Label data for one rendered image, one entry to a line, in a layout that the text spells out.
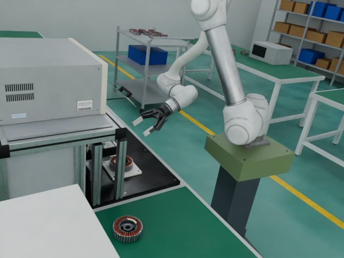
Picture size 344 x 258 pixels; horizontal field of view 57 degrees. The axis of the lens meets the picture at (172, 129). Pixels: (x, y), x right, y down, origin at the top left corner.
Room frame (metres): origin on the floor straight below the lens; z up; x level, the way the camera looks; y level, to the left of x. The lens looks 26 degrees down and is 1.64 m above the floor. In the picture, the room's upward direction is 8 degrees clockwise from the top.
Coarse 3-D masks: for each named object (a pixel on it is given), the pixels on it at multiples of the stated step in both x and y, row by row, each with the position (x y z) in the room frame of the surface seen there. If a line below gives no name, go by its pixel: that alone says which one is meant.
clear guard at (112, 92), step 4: (108, 84) 1.64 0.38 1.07; (112, 84) 1.65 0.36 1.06; (108, 88) 1.58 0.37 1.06; (112, 88) 1.59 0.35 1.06; (116, 88) 1.60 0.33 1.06; (108, 92) 1.52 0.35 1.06; (112, 92) 1.53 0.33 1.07; (116, 92) 1.54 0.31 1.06; (120, 92) 1.55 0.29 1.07; (108, 96) 1.46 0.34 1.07; (112, 96) 1.47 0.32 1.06; (116, 96) 1.48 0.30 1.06; (120, 96) 1.49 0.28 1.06; (124, 96) 1.50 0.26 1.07; (128, 100) 1.56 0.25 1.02
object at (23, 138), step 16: (0, 128) 0.90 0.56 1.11; (16, 128) 0.92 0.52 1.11; (32, 128) 0.94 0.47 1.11; (48, 128) 0.95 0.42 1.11; (64, 128) 0.97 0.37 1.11; (80, 128) 0.99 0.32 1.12; (96, 128) 1.01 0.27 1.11; (112, 128) 1.02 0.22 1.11; (0, 144) 0.81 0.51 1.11; (16, 144) 0.83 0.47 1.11; (32, 144) 0.85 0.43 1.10; (48, 144) 0.88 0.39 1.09; (64, 144) 0.91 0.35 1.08; (80, 144) 0.95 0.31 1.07
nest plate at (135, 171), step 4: (104, 164) 1.28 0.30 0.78; (108, 164) 1.29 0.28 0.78; (104, 168) 1.26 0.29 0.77; (108, 168) 1.25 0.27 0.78; (132, 168) 1.28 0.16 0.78; (136, 168) 1.29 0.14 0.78; (108, 172) 1.22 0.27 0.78; (112, 172) 1.23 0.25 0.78; (124, 172) 1.24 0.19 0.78; (128, 172) 1.25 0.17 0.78; (132, 172) 1.25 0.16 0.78; (136, 172) 1.26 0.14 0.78; (140, 172) 1.26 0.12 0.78; (112, 176) 1.20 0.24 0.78; (124, 176) 1.21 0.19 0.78; (128, 176) 1.23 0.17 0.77
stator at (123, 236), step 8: (128, 216) 0.95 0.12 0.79; (120, 224) 0.91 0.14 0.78; (128, 224) 0.91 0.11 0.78; (136, 224) 0.91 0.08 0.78; (120, 232) 0.85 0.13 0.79; (128, 232) 0.86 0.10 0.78; (136, 232) 0.87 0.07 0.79; (120, 240) 0.85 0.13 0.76; (128, 240) 0.84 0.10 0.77; (136, 240) 0.86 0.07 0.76
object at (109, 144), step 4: (108, 144) 1.24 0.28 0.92; (112, 144) 1.24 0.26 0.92; (104, 148) 1.20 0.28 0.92; (108, 148) 1.21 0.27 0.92; (112, 148) 1.22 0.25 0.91; (104, 152) 1.20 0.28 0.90; (108, 152) 1.21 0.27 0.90; (112, 152) 1.22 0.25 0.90; (88, 156) 1.15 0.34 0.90; (104, 156) 1.20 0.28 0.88; (112, 156) 1.22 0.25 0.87
